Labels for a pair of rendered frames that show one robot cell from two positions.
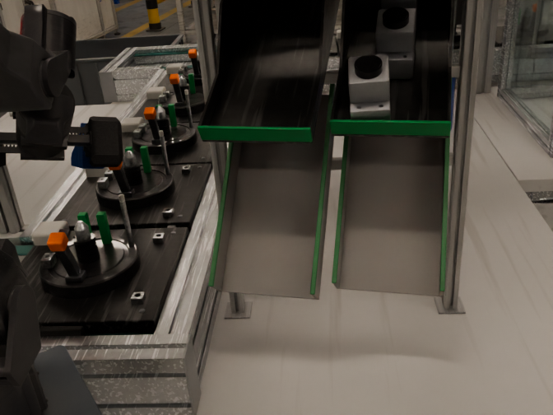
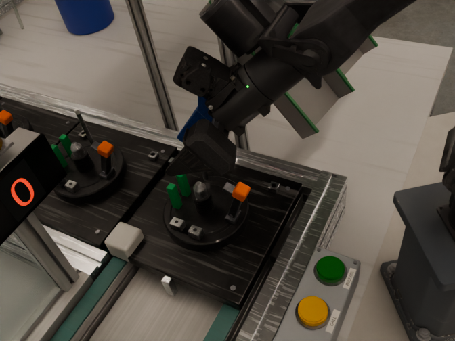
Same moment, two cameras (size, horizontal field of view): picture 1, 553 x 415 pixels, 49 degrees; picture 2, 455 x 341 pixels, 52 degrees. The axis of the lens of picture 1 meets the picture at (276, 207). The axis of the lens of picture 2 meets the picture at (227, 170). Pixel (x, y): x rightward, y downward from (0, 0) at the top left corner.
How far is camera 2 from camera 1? 0.82 m
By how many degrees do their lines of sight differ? 49
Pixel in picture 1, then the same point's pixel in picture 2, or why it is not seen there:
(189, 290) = (269, 163)
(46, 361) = (412, 200)
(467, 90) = not seen: outside the picture
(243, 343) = not seen: hidden behind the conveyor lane
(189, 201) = (141, 142)
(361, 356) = (327, 124)
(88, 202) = (76, 210)
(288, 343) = (297, 153)
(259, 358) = not seen: hidden behind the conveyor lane
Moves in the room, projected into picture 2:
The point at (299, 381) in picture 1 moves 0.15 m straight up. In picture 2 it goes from (335, 156) to (337, 99)
